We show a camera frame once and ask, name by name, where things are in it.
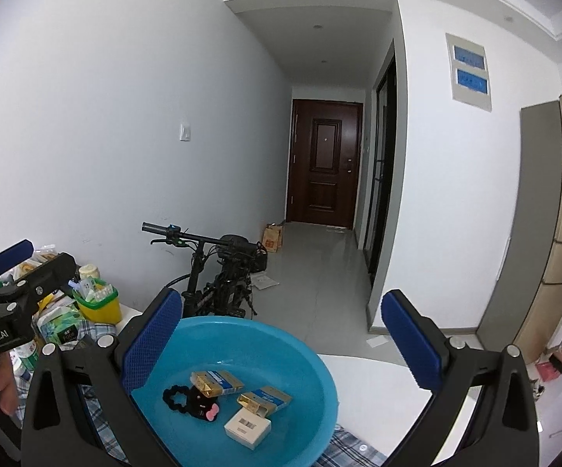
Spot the gold blue cigarette pack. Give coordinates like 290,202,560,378
190,370,244,399
238,386,292,418

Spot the left hand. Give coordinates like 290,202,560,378
0,352,19,416

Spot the clear water bottle green cap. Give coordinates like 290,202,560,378
10,341,38,381

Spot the green tea box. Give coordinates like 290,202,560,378
37,307,84,346

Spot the yellow green plastic bin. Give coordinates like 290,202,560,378
72,277,122,325

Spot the blue plaid shirt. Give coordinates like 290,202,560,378
21,317,383,466

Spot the black bicycle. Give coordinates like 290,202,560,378
142,223,268,318

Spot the white barcode box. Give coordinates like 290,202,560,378
224,408,271,450

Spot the gold grey refrigerator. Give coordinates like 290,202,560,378
477,96,562,363

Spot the blue plastic basin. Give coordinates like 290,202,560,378
132,316,338,467

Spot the brown paper bag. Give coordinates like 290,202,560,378
261,223,283,253

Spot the dark brown entrance door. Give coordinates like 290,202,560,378
286,99,363,229

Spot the white wall switch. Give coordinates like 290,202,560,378
180,123,191,141

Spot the wall electrical panel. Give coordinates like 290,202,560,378
445,34,492,112

